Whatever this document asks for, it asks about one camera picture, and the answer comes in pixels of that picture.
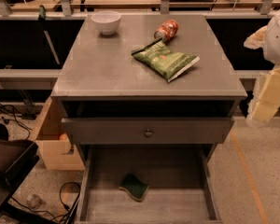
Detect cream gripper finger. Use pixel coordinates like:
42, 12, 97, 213
247, 66, 280, 124
244, 26, 267, 49

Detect green yellow sponge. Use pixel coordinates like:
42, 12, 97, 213
119, 174, 149, 202

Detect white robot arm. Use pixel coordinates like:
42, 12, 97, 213
244, 9, 280, 127

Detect grey wooden drawer cabinet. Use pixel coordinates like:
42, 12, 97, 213
50, 13, 248, 224

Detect round brass drawer knob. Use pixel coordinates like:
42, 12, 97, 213
145, 129, 153, 138

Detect grey open middle drawer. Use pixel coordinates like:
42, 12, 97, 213
75, 146, 222, 224

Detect grey top drawer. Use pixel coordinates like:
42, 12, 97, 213
62, 118, 234, 145

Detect orange patterned can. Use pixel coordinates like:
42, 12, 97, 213
154, 19, 178, 42

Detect green chip bag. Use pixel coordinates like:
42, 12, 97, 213
132, 39, 200, 83

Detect white bowl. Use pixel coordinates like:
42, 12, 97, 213
91, 10, 121, 35

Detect orange ball in crate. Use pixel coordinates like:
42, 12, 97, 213
59, 133, 67, 141

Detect wooden crate on floor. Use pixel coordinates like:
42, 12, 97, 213
32, 97, 84, 171

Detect black bin at left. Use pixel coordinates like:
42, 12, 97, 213
0, 123, 39, 224

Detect green handled tool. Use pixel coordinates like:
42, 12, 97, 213
38, 5, 61, 65

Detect black cable on floor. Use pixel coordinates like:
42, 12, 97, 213
8, 181, 82, 224

